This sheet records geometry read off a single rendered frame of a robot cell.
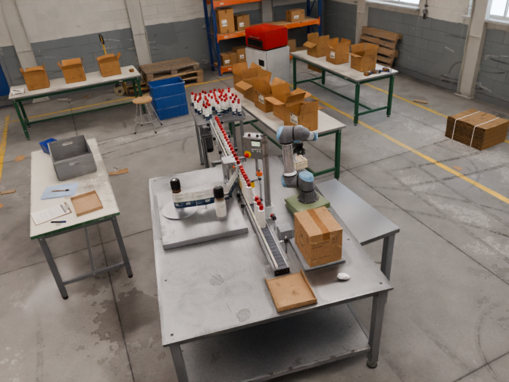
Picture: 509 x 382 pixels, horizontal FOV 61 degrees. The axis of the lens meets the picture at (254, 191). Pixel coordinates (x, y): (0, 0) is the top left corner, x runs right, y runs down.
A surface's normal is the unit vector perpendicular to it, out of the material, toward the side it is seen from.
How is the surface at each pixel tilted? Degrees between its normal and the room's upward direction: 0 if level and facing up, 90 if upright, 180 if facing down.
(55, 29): 90
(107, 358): 0
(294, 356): 1
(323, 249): 90
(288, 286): 0
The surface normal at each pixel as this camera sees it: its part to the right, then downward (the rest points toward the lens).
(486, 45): -0.91, 0.27
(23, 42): 0.41, 0.45
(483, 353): -0.07, -0.85
